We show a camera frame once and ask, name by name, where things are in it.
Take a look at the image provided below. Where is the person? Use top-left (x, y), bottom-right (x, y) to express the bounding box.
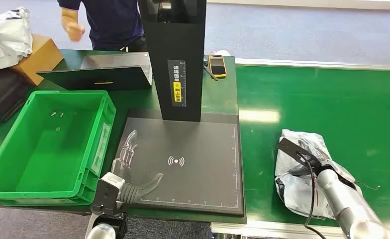
top-left (57, 0), bottom-right (148, 53)

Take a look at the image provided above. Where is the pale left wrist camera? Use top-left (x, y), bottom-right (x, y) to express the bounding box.
top-left (90, 172), bottom-right (126, 216)

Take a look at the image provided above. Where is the black fabric bag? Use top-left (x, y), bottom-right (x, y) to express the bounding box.
top-left (0, 68), bottom-right (29, 130)

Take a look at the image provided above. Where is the black yellow ruler label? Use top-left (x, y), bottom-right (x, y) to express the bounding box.
top-left (167, 59), bottom-right (187, 108)

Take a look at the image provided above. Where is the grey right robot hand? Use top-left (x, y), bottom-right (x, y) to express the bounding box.
top-left (289, 139), bottom-right (357, 191)

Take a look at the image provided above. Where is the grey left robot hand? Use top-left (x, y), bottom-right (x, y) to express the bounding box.
top-left (110, 129), bottom-right (164, 204)

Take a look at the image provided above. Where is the dark open laptop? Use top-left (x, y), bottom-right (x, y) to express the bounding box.
top-left (36, 52), bottom-right (153, 92)

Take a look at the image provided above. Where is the black pen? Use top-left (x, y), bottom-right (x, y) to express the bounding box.
top-left (203, 62), bottom-right (219, 82)

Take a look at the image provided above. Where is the person's hand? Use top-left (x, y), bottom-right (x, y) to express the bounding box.
top-left (62, 19), bottom-right (86, 42)

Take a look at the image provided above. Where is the green conveyor belt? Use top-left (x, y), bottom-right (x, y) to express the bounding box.
top-left (235, 64), bottom-right (390, 232)

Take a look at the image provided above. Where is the brown cardboard box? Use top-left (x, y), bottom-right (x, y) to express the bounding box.
top-left (9, 34), bottom-right (65, 87)

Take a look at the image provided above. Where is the black inbound scanner machine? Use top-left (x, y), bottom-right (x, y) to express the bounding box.
top-left (110, 0), bottom-right (245, 218)

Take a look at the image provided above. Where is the white plastic mailer package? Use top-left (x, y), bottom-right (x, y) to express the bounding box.
top-left (274, 128), bottom-right (364, 221)

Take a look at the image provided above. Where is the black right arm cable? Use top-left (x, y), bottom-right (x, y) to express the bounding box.
top-left (295, 151), bottom-right (329, 239)

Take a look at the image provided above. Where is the large white plastic bag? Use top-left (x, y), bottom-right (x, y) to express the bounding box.
top-left (0, 7), bottom-right (33, 75)

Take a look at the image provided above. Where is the smartphone with orange case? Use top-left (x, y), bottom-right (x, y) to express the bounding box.
top-left (208, 54), bottom-right (228, 79)

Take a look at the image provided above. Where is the green plastic crate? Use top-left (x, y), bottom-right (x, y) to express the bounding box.
top-left (0, 90), bottom-right (117, 208)

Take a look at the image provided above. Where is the aluminium conveyor side rail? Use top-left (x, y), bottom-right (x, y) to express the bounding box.
top-left (210, 220), bottom-right (347, 239)
top-left (234, 58), bottom-right (390, 71)

